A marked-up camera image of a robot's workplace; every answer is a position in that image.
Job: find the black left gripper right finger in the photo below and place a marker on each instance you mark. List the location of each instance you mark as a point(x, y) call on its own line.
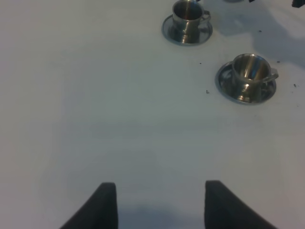
point(224, 210)

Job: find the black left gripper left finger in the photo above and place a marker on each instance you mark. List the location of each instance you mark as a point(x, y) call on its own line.
point(100, 211)

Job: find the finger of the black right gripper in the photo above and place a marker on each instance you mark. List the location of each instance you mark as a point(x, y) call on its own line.
point(298, 3)

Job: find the stainless steel teapot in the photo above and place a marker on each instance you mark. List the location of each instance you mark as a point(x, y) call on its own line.
point(233, 1)

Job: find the near stainless steel teacup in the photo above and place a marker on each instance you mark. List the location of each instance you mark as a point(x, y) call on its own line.
point(250, 72)

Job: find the stainless steel teacup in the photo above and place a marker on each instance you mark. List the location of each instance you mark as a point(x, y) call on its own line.
point(250, 72)
point(188, 15)

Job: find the far stainless steel teacup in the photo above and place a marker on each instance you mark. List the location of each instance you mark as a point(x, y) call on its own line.
point(188, 15)

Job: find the far steel saucer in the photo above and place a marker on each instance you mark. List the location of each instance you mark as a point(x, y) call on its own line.
point(180, 39)

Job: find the steel saucer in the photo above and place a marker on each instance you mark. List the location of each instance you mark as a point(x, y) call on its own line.
point(226, 88)
point(180, 39)

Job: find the near steel saucer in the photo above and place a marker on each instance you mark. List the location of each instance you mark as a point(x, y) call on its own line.
point(226, 88)

